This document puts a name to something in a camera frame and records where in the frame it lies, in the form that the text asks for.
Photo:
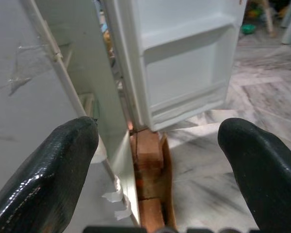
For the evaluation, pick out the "wooden furniture leg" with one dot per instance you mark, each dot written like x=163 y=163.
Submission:
x=269 y=18

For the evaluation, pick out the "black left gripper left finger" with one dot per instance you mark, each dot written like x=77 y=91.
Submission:
x=41 y=174

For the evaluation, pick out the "green plastic bowl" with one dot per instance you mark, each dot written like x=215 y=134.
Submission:
x=248 y=28

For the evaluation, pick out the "white fridge door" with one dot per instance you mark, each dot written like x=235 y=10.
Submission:
x=179 y=60

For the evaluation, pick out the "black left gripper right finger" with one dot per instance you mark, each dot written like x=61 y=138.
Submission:
x=264 y=174

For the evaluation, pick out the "white fridge cabinet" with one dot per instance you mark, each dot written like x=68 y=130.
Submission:
x=104 y=85

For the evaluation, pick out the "white door shelf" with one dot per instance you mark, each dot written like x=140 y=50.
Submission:
x=184 y=34
x=186 y=104

